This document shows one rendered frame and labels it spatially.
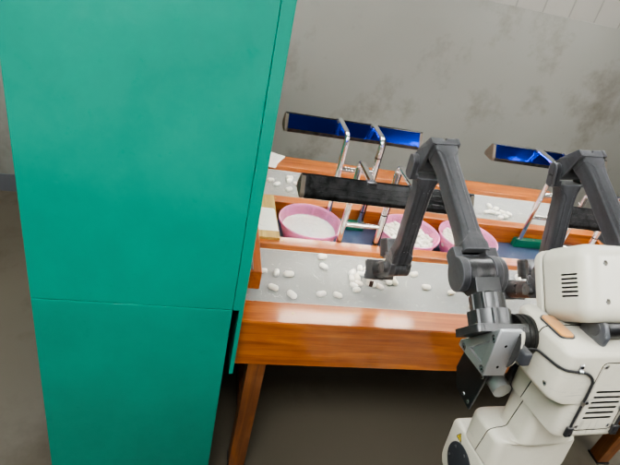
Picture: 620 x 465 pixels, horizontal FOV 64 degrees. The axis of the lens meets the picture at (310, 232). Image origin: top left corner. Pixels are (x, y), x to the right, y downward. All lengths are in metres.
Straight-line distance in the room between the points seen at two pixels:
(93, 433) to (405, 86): 2.64
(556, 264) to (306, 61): 2.37
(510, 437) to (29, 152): 1.24
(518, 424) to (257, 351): 0.77
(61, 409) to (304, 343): 0.77
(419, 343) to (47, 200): 1.17
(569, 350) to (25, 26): 1.18
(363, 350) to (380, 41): 2.12
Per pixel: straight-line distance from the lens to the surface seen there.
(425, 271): 2.00
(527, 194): 3.02
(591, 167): 1.51
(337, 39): 3.20
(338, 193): 1.62
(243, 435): 1.95
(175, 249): 1.30
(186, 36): 1.08
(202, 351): 1.54
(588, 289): 1.06
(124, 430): 1.84
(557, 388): 1.09
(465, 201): 1.19
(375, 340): 1.64
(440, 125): 3.63
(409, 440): 2.37
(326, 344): 1.61
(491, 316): 1.04
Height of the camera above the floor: 1.79
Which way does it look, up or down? 32 degrees down
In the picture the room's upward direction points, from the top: 14 degrees clockwise
